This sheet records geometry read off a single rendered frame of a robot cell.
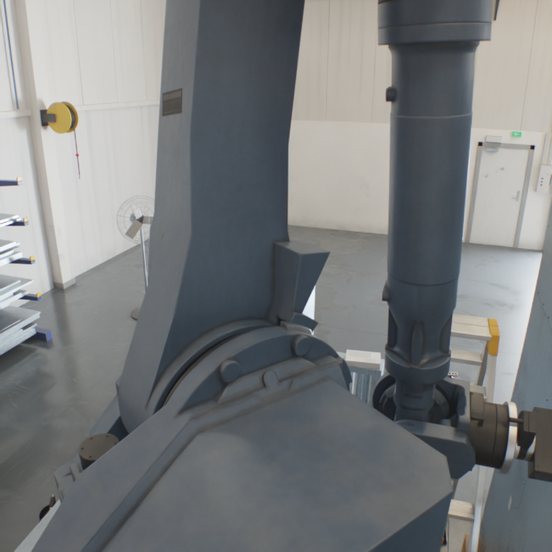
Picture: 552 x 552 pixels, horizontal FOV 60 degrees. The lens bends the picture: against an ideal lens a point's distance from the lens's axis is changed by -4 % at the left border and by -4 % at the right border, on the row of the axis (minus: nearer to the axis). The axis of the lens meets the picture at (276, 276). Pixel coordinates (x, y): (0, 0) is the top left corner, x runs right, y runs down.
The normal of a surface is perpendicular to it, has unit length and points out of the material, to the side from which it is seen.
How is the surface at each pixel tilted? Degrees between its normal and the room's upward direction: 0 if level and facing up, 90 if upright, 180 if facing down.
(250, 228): 80
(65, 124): 90
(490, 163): 90
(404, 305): 95
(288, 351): 90
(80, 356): 0
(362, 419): 0
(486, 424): 39
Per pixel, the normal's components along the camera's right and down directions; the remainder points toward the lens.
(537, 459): -0.16, -0.62
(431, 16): -0.31, 0.40
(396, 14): -0.84, 0.27
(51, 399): 0.00, -0.93
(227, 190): 0.59, 0.13
